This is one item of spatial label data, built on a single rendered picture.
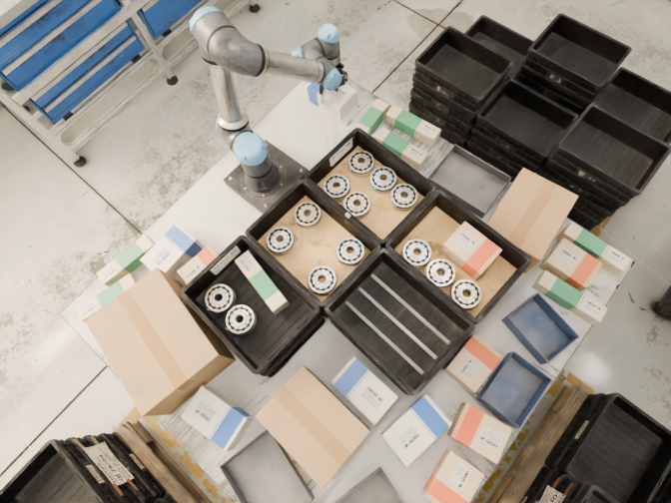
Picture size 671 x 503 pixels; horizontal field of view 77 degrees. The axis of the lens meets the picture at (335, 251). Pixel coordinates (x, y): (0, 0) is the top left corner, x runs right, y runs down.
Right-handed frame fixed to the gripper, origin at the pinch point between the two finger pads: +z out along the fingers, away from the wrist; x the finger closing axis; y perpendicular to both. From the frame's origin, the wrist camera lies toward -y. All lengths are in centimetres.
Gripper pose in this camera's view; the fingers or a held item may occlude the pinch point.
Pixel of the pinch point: (331, 93)
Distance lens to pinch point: 201.1
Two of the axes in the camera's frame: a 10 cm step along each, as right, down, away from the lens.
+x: 6.4, -7.4, 2.2
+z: 0.7, 3.3, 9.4
